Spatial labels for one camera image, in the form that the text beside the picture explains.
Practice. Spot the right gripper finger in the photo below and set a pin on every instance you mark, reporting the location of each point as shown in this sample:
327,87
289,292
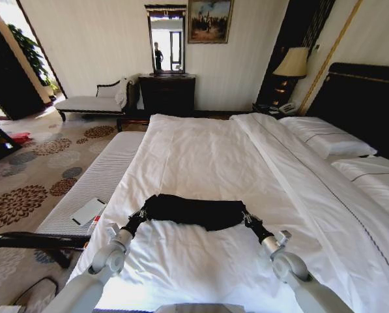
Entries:
253,222
245,216

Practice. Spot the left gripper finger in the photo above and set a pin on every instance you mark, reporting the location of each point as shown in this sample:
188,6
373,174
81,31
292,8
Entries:
146,219
138,213

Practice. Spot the black garment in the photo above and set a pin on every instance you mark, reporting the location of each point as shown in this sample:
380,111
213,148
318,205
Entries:
197,212

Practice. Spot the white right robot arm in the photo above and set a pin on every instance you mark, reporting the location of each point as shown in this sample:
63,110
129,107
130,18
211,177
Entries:
298,277

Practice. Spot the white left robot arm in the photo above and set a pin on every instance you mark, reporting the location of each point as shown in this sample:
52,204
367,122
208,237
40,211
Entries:
83,290

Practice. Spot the white padded bed bench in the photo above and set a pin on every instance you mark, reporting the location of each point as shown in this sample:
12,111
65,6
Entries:
90,182

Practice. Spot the small red item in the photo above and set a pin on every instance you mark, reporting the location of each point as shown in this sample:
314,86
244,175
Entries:
95,220

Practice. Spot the white flat card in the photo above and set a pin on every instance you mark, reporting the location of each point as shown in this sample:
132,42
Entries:
88,212

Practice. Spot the white duvet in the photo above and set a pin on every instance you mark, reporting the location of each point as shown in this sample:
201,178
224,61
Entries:
213,163

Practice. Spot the white robot front shell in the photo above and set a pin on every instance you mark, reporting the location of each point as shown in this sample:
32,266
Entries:
195,308

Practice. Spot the dark nightstand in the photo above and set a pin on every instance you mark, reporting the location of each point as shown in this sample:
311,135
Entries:
272,109

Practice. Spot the white pillow with dark stripe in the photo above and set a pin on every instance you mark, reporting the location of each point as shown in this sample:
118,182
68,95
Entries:
327,137
373,176

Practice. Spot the white desk telephone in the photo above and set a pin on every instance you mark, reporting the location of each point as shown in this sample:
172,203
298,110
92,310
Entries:
287,107

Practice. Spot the chaise longue with pale cushion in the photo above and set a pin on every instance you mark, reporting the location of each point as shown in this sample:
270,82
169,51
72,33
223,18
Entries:
90,104

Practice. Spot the white towel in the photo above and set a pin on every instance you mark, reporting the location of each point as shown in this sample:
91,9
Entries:
122,93

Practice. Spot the dark wooden dresser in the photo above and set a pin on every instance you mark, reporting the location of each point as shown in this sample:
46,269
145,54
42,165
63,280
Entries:
166,93

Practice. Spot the red item on floor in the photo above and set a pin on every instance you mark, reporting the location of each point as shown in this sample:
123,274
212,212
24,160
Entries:
21,137

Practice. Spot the table lamp with cream shade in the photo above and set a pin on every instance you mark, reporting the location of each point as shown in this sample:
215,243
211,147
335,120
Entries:
292,65

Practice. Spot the person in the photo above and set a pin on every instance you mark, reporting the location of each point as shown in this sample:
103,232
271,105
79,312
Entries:
158,55

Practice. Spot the dark headboard with gold trim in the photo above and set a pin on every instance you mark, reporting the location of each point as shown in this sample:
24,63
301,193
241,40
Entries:
360,104

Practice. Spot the dark framed mirror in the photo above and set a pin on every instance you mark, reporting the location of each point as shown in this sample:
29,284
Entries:
166,39

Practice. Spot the green potted plant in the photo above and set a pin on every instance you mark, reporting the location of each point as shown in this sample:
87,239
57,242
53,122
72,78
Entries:
31,55

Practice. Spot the dark wooden door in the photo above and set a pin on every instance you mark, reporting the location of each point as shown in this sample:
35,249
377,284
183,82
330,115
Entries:
8,68

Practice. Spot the gold framed painting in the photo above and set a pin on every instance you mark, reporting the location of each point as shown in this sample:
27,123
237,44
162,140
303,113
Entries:
208,21

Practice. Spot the dark wooden bench rail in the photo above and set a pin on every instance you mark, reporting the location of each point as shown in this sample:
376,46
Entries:
34,240

